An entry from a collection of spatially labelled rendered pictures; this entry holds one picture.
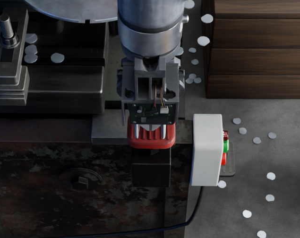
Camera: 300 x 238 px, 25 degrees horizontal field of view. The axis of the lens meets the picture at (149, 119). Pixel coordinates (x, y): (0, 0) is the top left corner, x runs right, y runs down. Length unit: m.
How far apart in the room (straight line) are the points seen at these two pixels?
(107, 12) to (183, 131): 0.24
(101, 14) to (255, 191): 0.87
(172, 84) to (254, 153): 1.07
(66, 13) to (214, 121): 0.31
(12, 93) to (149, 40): 0.38
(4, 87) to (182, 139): 0.31
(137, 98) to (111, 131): 0.32
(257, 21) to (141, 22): 1.03
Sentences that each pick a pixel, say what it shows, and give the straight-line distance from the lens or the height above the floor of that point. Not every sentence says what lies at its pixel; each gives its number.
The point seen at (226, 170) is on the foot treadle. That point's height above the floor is 0.16.
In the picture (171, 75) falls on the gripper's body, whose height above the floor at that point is 0.92.
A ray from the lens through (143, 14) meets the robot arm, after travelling 0.74.
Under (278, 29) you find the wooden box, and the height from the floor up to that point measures 0.30.
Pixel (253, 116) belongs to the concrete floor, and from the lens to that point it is 1.97.
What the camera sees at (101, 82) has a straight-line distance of 1.13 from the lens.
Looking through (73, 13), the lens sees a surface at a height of 0.78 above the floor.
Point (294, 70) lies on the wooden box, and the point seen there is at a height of 0.13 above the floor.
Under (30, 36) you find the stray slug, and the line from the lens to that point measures 1.20.
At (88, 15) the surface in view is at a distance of 1.12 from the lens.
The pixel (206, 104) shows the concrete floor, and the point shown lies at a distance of 1.98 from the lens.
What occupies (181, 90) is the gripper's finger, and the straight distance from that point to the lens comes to 0.92.
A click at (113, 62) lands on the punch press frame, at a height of 0.65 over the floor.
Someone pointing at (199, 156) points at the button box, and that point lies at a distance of 1.17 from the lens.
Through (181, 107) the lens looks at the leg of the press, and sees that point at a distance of 1.93.
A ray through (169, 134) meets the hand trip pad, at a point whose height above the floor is 0.76.
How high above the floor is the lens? 1.58
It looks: 54 degrees down
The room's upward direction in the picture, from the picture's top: straight up
